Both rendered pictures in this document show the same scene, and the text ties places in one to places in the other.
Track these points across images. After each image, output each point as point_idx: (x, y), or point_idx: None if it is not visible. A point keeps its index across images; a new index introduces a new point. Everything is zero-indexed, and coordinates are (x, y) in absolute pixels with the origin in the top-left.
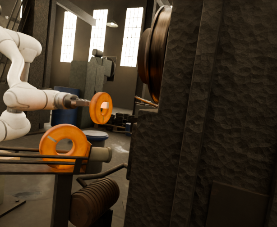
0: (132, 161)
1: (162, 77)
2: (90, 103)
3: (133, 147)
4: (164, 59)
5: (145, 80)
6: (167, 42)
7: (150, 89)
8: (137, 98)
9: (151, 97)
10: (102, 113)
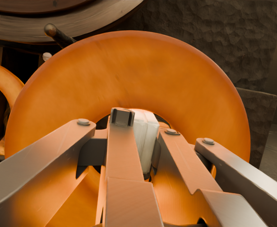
0: (258, 168)
1: (273, 47)
2: (248, 142)
3: None
4: None
5: None
6: None
7: (122, 17)
8: (61, 38)
9: (85, 34)
10: (97, 184)
